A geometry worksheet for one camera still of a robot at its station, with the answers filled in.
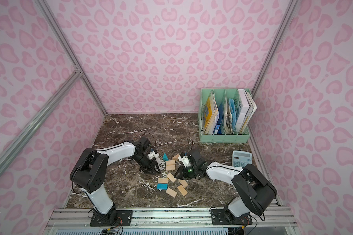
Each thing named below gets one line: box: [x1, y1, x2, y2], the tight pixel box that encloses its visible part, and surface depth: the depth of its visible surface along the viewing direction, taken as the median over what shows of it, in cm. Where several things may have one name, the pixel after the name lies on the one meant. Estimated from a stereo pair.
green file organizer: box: [198, 88, 253, 143], surface depth 98 cm
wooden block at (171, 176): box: [166, 172, 177, 183], surface depth 88 cm
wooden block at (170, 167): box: [165, 164, 176, 171], surface depth 92 cm
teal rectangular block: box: [156, 183, 169, 190], surface depth 85 cm
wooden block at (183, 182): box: [177, 179, 189, 188], surface depth 85 cm
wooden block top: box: [165, 160, 176, 165], surface depth 94 cm
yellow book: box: [202, 90, 219, 135], surface depth 97 cm
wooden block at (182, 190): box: [176, 184, 188, 197], surface depth 83 cm
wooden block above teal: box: [157, 178, 169, 184], surface depth 86 cm
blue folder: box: [228, 98, 237, 130], surface depth 91 cm
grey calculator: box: [231, 150, 253, 168], surface depth 94 cm
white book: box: [235, 88, 258, 135], surface depth 94 cm
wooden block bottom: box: [165, 187, 178, 198], surface depth 82 cm
